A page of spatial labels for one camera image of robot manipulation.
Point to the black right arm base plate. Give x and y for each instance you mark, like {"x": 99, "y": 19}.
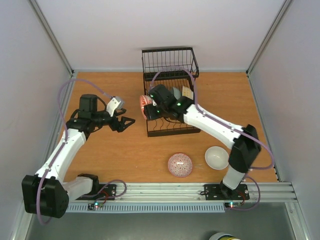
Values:
{"x": 214, "y": 192}

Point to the small circuit board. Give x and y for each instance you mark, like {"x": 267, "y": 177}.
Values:
{"x": 232, "y": 205}
{"x": 94, "y": 206}

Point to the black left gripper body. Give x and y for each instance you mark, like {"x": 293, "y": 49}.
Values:
{"x": 113, "y": 125}

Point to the white yellow round container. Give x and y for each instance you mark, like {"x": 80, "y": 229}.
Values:
{"x": 223, "y": 236}

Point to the white ceramic bowl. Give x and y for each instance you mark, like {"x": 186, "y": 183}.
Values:
{"x": 216, "y": 158}

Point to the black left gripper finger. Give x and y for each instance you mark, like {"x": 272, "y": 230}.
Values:
{"x": 119, "y": 112}
{"x": 124, "y": 123}

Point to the left small circuit board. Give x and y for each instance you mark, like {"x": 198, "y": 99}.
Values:
{"x": 94, "y": 206}

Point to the sun pattern ceramic bowl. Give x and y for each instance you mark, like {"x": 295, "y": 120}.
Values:
{"x": 187, "y": 92}

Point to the pink circle pattern bowl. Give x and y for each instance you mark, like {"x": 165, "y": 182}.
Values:
{"x": 180, "y": 165}

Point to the mint green ceramic bowl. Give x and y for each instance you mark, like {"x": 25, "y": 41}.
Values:
{"x": 176, "y": 92}

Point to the aluminium front frame rail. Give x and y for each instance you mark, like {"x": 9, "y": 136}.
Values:
{"x": 175, "y": 191}

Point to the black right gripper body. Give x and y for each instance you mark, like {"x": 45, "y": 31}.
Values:
{"x": 148, "y": 113}

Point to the black wire dish rack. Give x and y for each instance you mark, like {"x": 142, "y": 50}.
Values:
{"x": 171, "y": 62}

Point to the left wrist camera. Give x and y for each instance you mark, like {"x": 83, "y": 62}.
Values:
{"x": 115, "y": 103}

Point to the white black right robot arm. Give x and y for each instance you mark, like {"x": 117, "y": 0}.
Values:
{"x": 242, "y": 141}

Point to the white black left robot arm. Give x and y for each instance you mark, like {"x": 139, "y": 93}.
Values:
{"x": 77, "y": 131}

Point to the grey slotted cable duct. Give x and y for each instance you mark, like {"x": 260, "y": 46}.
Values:
{"x": 133, "y": 208}

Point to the red floral pattern bowl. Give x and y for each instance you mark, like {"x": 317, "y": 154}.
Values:
{"x": 143, "y": 101}

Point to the right small circuit board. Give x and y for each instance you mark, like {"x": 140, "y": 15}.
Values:
{"x": 232, "y": 205}

